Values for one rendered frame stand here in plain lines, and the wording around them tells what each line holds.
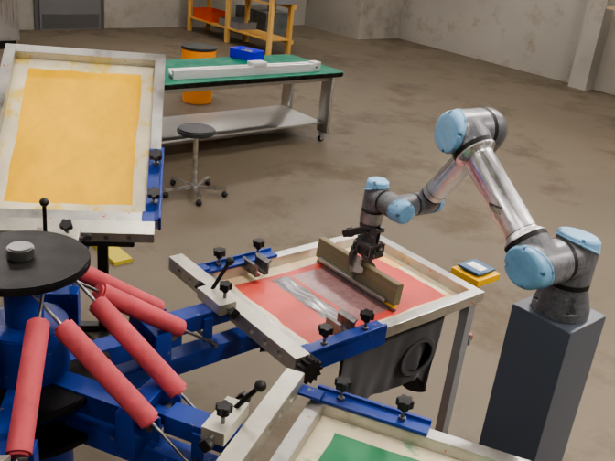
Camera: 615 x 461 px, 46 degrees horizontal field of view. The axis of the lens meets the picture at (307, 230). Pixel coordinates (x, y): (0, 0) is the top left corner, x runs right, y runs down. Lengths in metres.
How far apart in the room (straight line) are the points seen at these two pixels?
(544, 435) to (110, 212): 1.48
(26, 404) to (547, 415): 1.33
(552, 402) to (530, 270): 0.42
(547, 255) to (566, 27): 10.89
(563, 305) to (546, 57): 10.95
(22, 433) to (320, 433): 0.70
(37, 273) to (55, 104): 1.18
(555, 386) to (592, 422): 1.82
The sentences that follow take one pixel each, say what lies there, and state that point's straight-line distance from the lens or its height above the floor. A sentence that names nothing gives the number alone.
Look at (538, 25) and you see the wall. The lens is 12.95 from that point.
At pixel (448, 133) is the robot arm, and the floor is 1.62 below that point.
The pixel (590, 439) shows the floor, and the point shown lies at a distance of 3.78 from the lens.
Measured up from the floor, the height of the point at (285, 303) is 0.95.
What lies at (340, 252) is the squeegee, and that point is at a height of 1.05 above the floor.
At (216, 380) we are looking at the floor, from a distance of 3.63.
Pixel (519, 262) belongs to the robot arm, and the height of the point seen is 1.38.
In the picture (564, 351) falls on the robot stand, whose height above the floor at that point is 1.14.
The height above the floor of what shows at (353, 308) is 0.95.
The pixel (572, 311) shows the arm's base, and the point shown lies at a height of 1.23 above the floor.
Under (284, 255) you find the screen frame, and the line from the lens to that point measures 2.61.
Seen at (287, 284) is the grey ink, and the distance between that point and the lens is 2.48.
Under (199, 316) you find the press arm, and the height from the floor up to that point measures 1.04.
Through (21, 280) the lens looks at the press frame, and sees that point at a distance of 1.72.
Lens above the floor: 2.12
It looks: 24 degrees down
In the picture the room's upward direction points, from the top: 6 degrees clockwise
